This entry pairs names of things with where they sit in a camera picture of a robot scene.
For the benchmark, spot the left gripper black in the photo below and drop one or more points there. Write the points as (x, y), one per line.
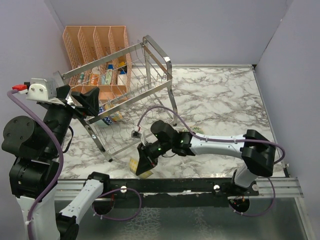
(89, 99)

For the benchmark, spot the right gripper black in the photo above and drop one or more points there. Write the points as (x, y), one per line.
(145, 163)

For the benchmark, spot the blue orange floral bowl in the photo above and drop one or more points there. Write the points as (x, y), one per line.
(116, 116)

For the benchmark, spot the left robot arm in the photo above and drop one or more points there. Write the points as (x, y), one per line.
(35, 139)

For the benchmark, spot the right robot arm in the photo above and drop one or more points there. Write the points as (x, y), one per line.
(256, 151)

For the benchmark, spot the leaf pattern white bowl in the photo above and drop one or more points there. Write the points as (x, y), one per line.
(140, 171)

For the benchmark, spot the green tube in organizer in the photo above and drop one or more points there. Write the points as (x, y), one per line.
(106, 78)

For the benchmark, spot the white blue box in organizer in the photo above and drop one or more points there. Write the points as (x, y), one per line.
(122, 78)

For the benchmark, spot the peach plastic file organizer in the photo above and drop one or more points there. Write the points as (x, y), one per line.
(85, 44)

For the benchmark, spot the white green patterned bowl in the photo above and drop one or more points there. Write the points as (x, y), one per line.
(195, 129)

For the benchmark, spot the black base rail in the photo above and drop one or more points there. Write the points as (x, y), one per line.
(181, 192)

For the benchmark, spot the steel wire dish rack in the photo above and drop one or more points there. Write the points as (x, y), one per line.
(151, 72)

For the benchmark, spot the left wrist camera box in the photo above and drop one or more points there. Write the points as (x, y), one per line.
(42, 89)

